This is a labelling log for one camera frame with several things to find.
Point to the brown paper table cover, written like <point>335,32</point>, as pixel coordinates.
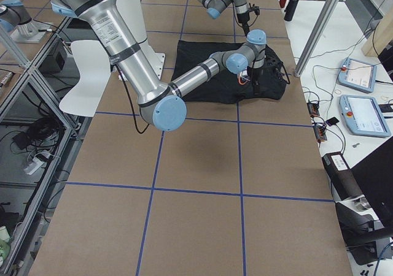
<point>238,189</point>

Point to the upper teach pendant tablet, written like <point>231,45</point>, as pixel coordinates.
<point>357,75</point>

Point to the teach pendant tablet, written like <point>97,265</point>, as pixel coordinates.
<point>363,116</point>
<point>357,75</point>

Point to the aluminium frame post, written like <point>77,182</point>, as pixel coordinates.
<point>321,23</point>

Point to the lower teach pendant tablet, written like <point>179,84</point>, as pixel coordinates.
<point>363,116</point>

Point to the black water bottle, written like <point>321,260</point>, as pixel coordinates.
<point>290,10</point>

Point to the white plastic chair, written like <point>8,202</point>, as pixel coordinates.
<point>93,65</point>

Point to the black monitor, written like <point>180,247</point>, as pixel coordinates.
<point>373,174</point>

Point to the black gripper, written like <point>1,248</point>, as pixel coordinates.
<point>255,73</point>
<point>242,18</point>

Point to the black box on desk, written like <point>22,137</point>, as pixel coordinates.
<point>341,175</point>

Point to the black graphic t-shirt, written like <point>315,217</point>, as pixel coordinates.
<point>217,71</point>

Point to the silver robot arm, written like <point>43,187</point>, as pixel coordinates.
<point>214,8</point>
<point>119,26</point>

